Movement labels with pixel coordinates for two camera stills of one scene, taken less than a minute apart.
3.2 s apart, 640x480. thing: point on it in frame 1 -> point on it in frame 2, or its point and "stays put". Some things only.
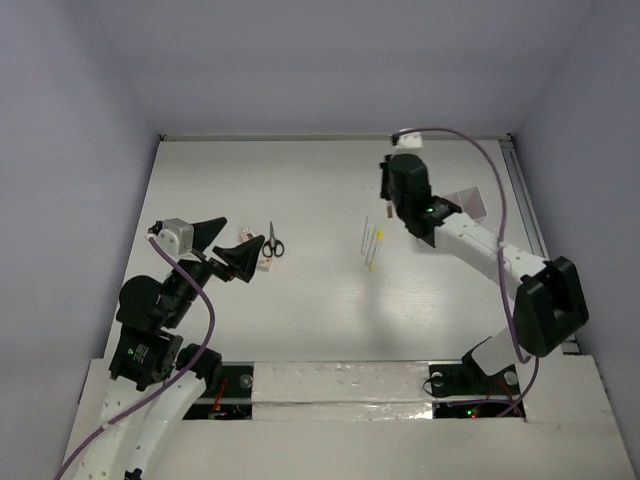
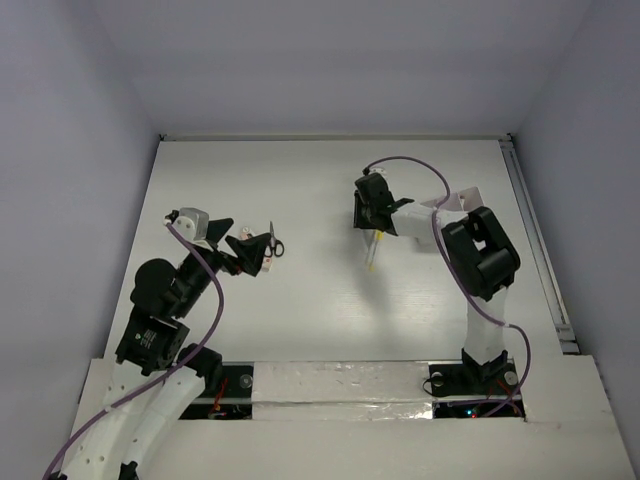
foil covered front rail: x=341 y=391 stays put
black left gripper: x=210 y=258 stays put
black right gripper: x=385 y=189 -> x=360 y=221
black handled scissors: x=273 y=244 stays put
